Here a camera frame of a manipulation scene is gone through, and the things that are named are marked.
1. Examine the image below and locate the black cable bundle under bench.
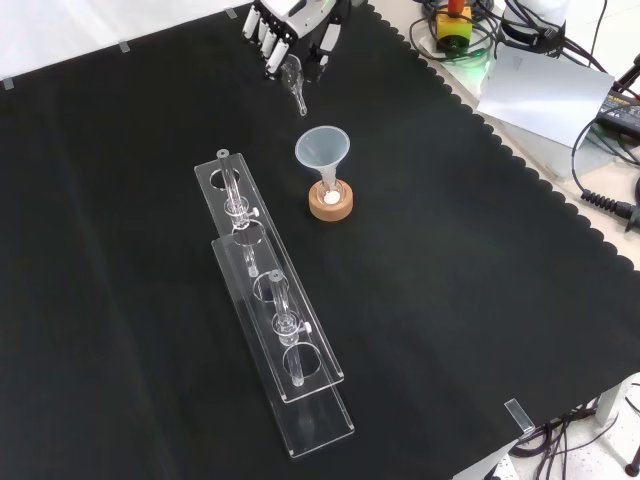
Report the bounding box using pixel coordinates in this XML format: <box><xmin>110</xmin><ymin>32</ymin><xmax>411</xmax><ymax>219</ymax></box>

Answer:
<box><xmin>507</xmin><ymin>379</ymin><xmax>640</xmax><ymax>480</ymax></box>

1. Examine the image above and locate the pale board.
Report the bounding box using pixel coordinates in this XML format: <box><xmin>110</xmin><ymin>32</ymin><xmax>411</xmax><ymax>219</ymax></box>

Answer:
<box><xmin>474</xmin><ymin>42</ymin><xmax>616</xmax><ymax>150</ymax></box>

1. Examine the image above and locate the clear round-bottom flask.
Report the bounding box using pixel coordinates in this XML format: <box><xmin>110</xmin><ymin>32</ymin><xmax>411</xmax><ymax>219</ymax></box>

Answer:
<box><xmin>317</xmin><ymin>175</ymin><xmax>345</xmax><ymax>205</ymax></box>

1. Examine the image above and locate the black power adapter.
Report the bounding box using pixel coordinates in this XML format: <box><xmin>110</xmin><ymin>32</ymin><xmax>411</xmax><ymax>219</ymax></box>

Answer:
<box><xmin>593</xmin><ymin>88</ymin><xmax>640</xmax><ymax>135</ymax></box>

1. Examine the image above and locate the yellow stop button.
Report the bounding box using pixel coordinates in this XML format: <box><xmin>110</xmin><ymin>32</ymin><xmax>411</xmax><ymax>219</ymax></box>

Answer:
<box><xmin>433</xmin><ymin>0</ymin><xmax>474</xmax><ymax>54</ymax></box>

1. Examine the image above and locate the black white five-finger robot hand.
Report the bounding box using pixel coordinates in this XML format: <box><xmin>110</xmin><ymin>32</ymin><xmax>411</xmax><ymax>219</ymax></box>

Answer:
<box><xmin>242</xmin><ymin>0</ymin><xmax>347</xmax><ymax>84</ymax></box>

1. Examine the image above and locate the clear acrylic funnel stand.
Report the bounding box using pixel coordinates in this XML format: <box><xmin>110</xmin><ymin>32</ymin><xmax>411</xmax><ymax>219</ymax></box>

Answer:
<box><xmin>193</xmin><ymin>148</ymin><xmax>357</xmax><ymax>460</ymax></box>

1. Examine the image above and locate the cork ring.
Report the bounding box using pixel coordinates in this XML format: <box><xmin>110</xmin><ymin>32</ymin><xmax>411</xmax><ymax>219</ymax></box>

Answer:
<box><xmin>308</xmin><ymin>180</ymin><xmax>355</xmax><ymax>223</ymax></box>

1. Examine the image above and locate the translucent plastic funnel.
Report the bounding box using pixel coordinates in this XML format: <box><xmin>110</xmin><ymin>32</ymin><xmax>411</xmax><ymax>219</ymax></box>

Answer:
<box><xmin>294</xmin><ymin>125</ymin><xmax>352</xmax><ymax>197</ymax></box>

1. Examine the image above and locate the black bench cloth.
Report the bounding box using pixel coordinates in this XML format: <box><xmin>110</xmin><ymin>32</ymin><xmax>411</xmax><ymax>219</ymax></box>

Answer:
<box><xmin>0</xmin><ymin>0</ymin><xmax>640</xmax><ymax>480</ymax></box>

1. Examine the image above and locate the black cable with ribbed plug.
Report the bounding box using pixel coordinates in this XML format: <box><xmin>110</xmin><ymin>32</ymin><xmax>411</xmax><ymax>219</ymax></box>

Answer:
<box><xmin>571</xmin><ymin>119</ymin><xmax>640</xmax><ymax>232</ymax></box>

